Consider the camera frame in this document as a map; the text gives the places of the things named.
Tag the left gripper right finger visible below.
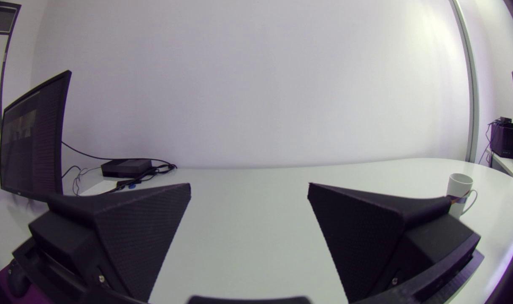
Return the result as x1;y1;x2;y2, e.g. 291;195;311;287
307;183;485;304

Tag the black power brick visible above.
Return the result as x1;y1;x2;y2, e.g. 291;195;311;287
101;159;152;178

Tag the black box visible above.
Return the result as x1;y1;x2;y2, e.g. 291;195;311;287
489;117;513;160

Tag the black cable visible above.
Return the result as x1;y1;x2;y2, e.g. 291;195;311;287
62;141;177;168
97;165;177;195

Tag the white mug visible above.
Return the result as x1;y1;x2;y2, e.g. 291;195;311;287
446;173;478;219

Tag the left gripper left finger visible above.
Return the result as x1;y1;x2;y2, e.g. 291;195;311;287
12;183;192;304

